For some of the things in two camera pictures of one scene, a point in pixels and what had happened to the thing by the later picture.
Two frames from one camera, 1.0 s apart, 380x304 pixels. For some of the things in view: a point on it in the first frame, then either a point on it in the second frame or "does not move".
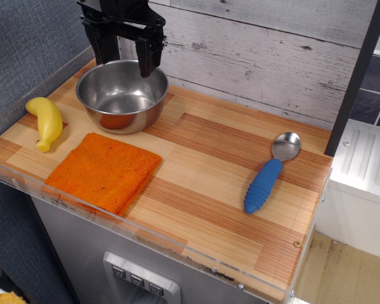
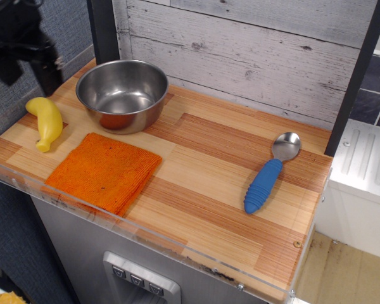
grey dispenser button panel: (127, 282) does not move
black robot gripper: (104, 19) -> (14, 35)
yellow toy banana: (49, 119) does not move
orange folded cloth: (104, 173) does not move
